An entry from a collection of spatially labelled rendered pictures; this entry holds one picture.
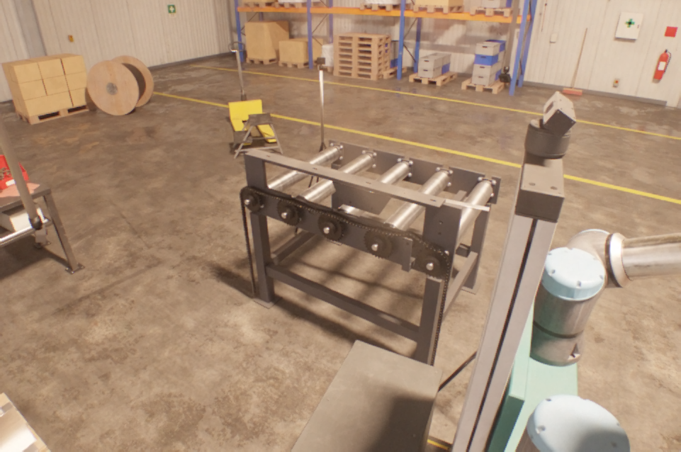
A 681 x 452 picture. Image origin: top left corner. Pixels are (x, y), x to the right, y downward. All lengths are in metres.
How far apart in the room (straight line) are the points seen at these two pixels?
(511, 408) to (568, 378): 0.37
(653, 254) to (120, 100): 8.02
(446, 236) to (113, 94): 7.24
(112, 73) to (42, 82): 1.32
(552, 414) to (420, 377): 0.78
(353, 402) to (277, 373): 1.22
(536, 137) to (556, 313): 0.56
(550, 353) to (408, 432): 0.49
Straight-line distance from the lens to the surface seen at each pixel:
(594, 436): 0.80
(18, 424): 2.36
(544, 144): 0.73
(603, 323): 3.36
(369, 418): 1.41
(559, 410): 0.81
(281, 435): 2.38
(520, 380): 0.90
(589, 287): 1.12
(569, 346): 1.23
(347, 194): 2.11
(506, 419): 0.93
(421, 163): 2.91
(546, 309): 1.16
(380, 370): 1.52
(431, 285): 2.09
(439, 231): 1.94
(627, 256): 1.25
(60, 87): 9.00
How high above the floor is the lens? 2.03
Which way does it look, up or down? 28 degrees down
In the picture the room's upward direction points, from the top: straight up
